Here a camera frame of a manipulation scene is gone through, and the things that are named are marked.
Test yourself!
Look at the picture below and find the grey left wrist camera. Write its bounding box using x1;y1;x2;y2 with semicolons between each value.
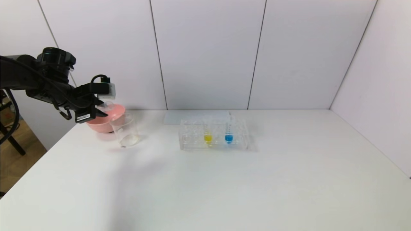
96;82;116;99

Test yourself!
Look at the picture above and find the test tube with red pigment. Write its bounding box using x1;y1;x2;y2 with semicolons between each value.
99;101;115;113

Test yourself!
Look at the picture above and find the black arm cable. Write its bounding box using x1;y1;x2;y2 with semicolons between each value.
0;89;20;145

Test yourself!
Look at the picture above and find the test tube with yellow pigment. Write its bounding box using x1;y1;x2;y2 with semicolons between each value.
203;116;213;145

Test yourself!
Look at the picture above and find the test tube with blue pigment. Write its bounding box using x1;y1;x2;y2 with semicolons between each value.
225;112;234;144

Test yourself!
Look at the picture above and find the clear acrylic test tube rack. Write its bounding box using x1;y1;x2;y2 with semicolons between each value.
179;117;248;150

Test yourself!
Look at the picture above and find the clear glass beaker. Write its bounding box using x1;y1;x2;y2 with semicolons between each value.
110;113;141;148

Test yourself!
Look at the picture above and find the pink plastic bowl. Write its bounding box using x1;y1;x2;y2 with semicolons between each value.
86;103;126;133

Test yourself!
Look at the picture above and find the flat white sheet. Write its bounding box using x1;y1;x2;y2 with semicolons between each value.
164;111;231;125

